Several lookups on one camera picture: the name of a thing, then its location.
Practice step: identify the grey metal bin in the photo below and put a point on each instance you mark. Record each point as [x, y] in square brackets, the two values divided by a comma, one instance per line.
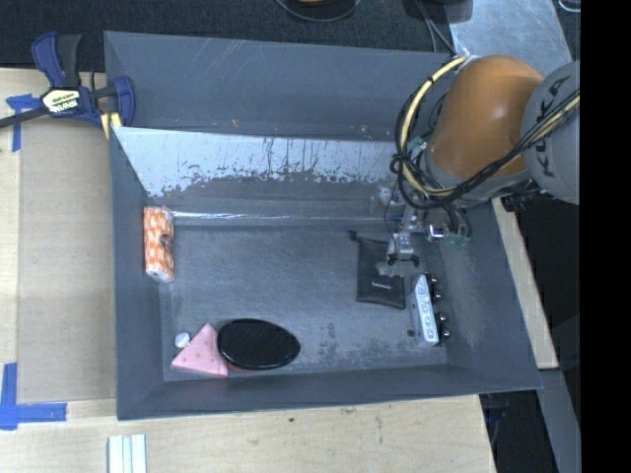
[276, 274]

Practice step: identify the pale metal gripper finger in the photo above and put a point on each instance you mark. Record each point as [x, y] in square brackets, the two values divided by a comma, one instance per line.
[409, 251]
[389, 267]

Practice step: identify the pale wood flat board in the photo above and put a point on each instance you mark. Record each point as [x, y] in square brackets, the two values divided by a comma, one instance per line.
[64, 264]

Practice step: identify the white bar with brown knobs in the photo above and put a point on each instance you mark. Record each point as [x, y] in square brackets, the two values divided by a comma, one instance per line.
[424, 308]

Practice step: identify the orange white patterned packet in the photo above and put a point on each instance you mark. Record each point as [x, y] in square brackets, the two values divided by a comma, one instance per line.
[158, 244]

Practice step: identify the pink dotted triangular wedge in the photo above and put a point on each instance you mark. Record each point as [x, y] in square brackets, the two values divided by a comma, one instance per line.
[202, 358]

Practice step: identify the black glossy oval disc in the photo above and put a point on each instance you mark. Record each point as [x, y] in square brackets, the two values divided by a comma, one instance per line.
[259, 344]

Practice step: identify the small white round cap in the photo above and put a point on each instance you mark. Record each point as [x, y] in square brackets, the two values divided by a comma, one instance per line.
[182, 339]

